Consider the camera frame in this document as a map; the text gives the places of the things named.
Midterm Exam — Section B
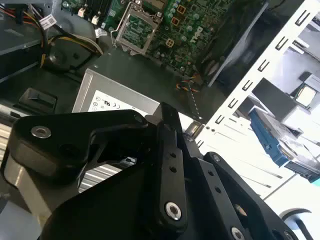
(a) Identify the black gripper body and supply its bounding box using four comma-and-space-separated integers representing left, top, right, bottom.
41, 159, 227, 240

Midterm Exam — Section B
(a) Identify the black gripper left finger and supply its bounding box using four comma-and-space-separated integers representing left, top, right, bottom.
1, 101, 190, 235

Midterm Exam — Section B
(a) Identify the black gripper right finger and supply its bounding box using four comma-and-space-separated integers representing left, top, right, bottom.
177, 112, 300, 240

